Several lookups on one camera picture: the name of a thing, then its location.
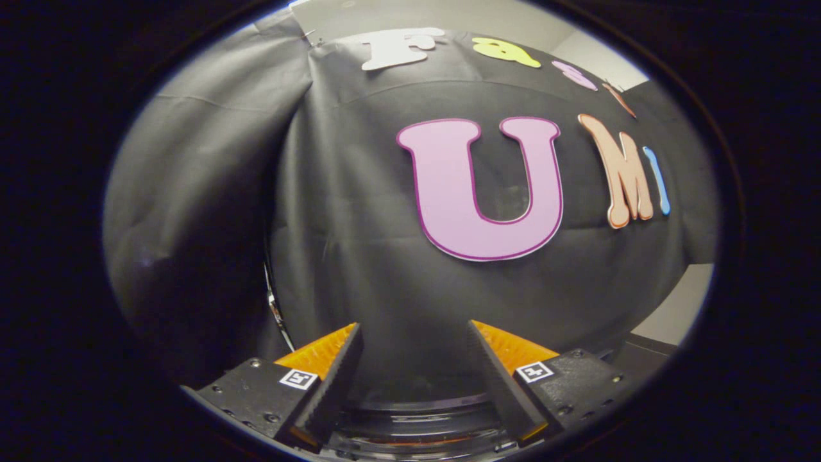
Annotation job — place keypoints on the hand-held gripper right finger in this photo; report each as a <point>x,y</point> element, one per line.
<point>494,378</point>

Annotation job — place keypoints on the black backdrop cloth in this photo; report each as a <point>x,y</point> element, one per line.
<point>359,224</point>

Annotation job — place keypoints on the grey washing machine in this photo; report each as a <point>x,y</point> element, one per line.
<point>417,417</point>

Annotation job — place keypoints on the metal backdrop stand pole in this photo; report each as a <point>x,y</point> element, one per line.
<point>276,308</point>

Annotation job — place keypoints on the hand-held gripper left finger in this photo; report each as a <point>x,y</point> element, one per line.
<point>340,378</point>

